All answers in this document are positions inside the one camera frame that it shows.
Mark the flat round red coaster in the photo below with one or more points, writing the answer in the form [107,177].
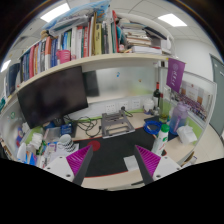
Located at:
[94,145]

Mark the dark wine bottle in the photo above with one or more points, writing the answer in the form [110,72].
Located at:
[156,95]

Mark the purple pennant flag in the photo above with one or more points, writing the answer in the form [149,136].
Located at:
[175,75]

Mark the black-white patterned mug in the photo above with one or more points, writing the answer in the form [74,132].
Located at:
[65,141]

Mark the white folded tissue stack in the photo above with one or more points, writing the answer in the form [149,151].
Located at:
[35,141]

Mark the clear plastic box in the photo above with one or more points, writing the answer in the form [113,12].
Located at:
[52,134]

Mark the group photo poster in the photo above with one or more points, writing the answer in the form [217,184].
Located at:
[195,100]

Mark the white ceramic jar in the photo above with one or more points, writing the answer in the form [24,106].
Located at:
[148,105]

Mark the white wall socket row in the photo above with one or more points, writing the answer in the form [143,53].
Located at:
[123,105]

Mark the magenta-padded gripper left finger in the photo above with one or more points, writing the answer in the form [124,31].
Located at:
[58,166]

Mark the purple translucent water jug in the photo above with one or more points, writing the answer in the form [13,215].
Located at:
[179,118]

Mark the white crumpled tissue pack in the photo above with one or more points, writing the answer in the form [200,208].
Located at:
[186,134]

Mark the black red-edged desk mat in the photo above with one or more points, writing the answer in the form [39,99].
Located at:
[110,156]

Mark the ceiling lights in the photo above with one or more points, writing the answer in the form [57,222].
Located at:
[55,12]

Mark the grey metal laptop stand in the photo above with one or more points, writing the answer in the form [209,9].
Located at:
[116,125]

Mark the black computer monitor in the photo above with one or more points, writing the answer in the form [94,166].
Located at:
[53,95]

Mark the white green-capped drink bottle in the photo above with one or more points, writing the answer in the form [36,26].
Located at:
[160,140]

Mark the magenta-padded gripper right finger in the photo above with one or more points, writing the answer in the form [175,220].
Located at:
[165,166]

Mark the beige shelf with books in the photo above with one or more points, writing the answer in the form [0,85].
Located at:
[100,60]

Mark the white paper sheet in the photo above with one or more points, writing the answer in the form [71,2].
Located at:
[75,147]

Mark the grey door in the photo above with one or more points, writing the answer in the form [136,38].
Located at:
[218,96]

